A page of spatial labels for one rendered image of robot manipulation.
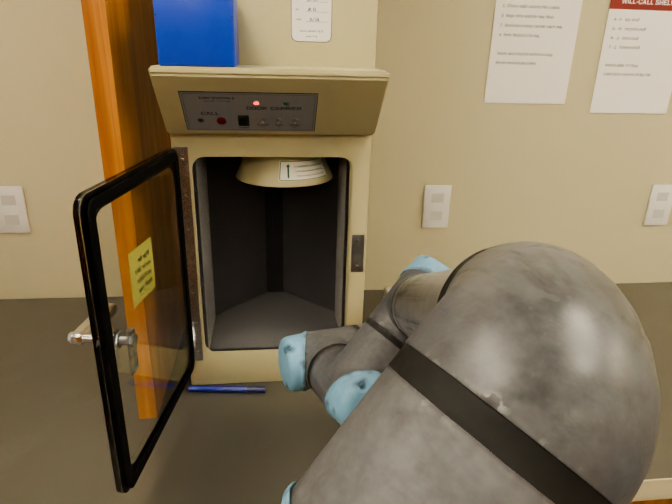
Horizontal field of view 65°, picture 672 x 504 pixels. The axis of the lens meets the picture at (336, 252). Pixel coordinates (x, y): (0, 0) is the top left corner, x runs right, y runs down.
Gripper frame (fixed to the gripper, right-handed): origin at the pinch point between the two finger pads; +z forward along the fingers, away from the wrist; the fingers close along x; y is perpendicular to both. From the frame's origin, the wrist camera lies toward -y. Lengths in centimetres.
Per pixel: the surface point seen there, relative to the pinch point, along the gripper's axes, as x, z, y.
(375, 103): 13.4, -17.6, 34.5
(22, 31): 80, -70, 43
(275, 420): 14.2, -32.7, -18.1
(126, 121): 25, -52, 31
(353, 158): 21.5, -17.1, 25.0
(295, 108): 17.1, -28.6, 33.5
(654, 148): 41, 78, 20
